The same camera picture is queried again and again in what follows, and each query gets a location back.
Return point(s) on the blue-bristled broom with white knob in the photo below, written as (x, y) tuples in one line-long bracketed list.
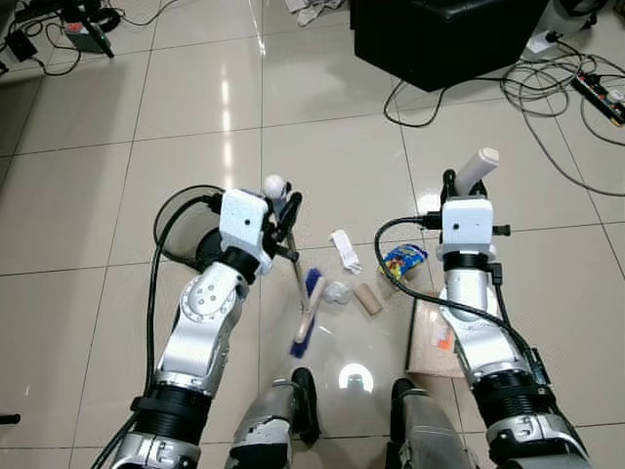
[(309, 318)]

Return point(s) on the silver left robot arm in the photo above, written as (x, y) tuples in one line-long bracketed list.
[(200, 337)]

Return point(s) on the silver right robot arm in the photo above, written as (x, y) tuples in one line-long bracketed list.
[(479, 342)]

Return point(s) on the clear crumpled plastic cup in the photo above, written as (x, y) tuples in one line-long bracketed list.
[(338, 291)]

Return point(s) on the blue yellow snack wrapper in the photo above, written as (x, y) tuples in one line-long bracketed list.
[(403, 260)]

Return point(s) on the brown cardboard roll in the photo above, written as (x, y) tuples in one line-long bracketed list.
[(369, 300)]

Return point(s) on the black square ottoman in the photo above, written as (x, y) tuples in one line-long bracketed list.
[(449, 39)]

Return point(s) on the white power adapter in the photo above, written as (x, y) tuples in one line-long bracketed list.
[(540, 42)]

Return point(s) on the black power strip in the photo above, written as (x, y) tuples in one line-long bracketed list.
[(598, 98)]

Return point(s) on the grey left robot leg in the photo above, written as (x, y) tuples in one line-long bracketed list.
[(271, 425)]

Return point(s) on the grey robot leg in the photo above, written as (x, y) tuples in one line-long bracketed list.
[(425, 430), (271, 425)]

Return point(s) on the white crumpled cloth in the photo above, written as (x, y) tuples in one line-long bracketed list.
[(312, 10)]

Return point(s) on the white grey rounded appliance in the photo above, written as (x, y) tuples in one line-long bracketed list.
[(578, 15)]

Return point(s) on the grey right robot leg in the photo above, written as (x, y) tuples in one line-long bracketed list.
[(425, 430)]

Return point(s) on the black device with red label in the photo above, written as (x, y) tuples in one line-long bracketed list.
[(90, 37)]

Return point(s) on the small black power brick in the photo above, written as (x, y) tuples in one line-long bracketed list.
[(20, 45)]

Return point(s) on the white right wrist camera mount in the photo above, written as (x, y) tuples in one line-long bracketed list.
[(466, 227)]

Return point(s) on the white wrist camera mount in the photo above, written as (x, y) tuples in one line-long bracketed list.
[(242, 223), (466, 227)]

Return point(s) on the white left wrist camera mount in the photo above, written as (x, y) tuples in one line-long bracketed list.
[(242, 223)]

